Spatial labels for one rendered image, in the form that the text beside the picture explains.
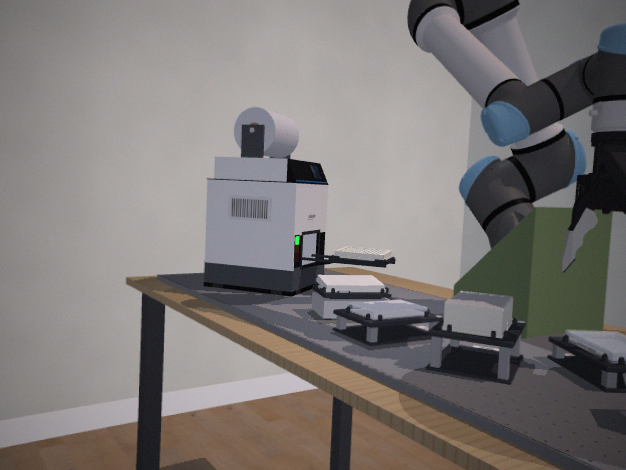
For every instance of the white button panel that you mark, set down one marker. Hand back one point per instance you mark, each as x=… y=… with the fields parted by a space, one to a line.
x=623 y=411

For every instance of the dark grey rectangular frame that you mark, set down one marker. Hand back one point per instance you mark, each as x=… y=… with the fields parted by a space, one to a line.
x=612 y=374
x=381 y=332

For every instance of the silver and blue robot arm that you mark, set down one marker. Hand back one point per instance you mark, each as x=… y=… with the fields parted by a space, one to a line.
x=515 y=104

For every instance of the light grey roll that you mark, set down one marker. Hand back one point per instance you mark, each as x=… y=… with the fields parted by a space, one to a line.
x=281 y=134

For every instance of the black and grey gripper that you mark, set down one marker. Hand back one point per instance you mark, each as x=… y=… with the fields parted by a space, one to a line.
x=602 y=191

